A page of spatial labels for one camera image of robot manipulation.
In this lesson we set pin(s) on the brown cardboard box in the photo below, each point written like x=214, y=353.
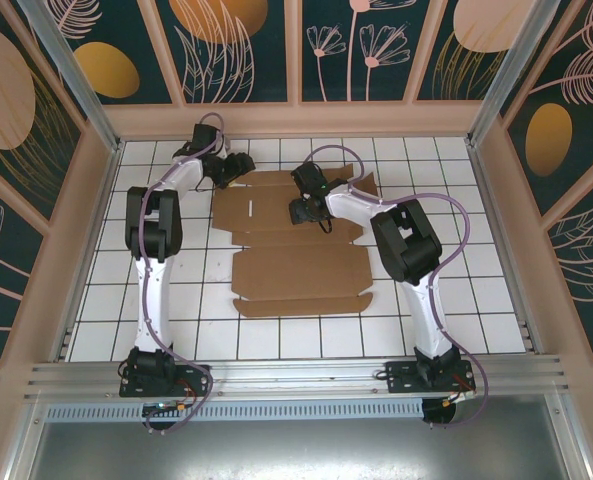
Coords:
x=301, y=270

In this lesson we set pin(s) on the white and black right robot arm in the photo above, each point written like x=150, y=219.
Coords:
x=428, y=320

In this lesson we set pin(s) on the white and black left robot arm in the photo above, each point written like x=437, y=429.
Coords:
x=153, y=300

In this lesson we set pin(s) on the yellow power connector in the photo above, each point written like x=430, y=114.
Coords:
x=182, y=409
x=448, y=402

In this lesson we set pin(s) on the grey metal sheet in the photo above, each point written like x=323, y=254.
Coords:
x=301, y=450

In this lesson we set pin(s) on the left aluminium corner post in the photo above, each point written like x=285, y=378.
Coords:
x=73, y=75

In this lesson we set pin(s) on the aluminium corner post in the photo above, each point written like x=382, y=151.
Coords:
x=73, y=75
x=508, y=75

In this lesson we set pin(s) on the long aluminium mounting rail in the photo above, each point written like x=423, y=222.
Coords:
x=301, y=372

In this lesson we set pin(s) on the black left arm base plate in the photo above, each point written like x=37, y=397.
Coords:
x=196, y=377

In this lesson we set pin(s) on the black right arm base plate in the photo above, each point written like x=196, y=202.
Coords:
x=401, y=377

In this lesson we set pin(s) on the right aluminium corner post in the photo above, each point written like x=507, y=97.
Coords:
x=508, y=75

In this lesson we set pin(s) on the aluminium side bracket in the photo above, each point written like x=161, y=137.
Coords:
x=531, y=340
x=66, y=345

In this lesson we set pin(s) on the aluminium frame upright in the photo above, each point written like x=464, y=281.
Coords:
x=573, y=440
x=26, y=440

